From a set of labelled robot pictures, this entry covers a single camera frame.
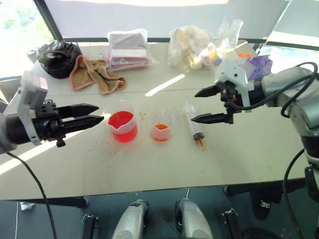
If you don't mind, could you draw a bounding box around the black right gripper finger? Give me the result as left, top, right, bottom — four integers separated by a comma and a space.
194, 85, 223, 99
191, 112, 228, 124

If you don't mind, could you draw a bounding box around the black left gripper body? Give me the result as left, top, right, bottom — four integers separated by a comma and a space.
32, 99, 67, 148

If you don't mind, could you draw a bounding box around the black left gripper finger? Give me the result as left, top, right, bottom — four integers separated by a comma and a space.
57, 104, 100, 119
60, 115, 105, 135

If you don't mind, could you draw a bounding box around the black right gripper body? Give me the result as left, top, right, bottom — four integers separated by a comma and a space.
220, 82, 244, 125

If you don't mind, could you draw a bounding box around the clear plastic syringe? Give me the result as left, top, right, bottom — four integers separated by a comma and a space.
181, 101, 207, 148

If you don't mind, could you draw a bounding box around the small grey cup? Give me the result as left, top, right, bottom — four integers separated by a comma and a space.
26, 49, 38, 63

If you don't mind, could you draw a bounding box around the purple plastic bag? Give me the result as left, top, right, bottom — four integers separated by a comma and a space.
240, 54, 274, 81

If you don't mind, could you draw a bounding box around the pink beige towel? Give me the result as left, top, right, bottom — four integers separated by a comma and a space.
69, 55, 128, 96

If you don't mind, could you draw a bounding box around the large beaker with red liquid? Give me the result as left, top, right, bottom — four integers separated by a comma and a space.
103, 99, 139, 143

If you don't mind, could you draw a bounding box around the plastic bag with assorted items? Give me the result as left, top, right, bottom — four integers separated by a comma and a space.
167, 24, 225, 72

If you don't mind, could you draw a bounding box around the small beaker with orange liquid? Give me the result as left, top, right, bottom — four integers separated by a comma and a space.
150, 109, 175, 143

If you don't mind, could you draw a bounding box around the black crumpled bag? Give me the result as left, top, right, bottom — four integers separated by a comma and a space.
37, 40, 83, 80

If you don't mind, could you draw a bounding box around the clear empty plastic bag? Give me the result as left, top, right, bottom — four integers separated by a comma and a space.
216, 16, 244, 55

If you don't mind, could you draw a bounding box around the plastic bag with red boxes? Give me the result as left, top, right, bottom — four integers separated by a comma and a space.
106, 28, 156, 73

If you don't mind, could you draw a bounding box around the black shoe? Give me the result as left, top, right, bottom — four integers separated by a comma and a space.
251, 191, 282, 221

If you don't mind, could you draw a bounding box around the silver right robot leg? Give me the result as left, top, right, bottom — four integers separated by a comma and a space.
175, 198, 214, 239

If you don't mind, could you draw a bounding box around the silver robot leg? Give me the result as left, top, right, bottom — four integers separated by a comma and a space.
111, 199, 151, 239
175, 198, 214, 239

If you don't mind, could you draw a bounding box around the silver left robot leg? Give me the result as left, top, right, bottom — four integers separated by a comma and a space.
111, 199, 151, 239

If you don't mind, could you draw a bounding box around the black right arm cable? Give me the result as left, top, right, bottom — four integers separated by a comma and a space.
221, 61, 319, 239

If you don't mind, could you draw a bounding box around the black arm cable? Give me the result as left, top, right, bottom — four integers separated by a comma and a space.
221, 61, 319, 239
5, 151, 58, 239

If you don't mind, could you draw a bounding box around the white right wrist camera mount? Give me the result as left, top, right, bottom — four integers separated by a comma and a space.
214, 59, 251, 107

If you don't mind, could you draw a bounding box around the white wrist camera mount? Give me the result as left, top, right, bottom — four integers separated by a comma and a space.
6, 70, 49, 146
214, 59, 251, 107

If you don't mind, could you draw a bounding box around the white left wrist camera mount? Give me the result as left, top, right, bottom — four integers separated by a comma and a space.
6, 70, 49, 146

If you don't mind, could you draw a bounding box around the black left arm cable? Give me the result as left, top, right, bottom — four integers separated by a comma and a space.
5, 151, 58, 239

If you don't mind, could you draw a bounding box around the black table frame bar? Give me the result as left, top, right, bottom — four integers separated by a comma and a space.
0, 196, 90, 209
223, 178, 308, 198

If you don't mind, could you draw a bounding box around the black window frame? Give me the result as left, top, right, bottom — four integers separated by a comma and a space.
33, 0, 319, 48

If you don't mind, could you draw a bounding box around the black metal clamp bracket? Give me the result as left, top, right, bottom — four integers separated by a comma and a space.
81, 214, 100, 239
221, 208, 242, 239

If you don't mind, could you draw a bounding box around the thin white cord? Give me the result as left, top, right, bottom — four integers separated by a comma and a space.
15, 201, 20, 239

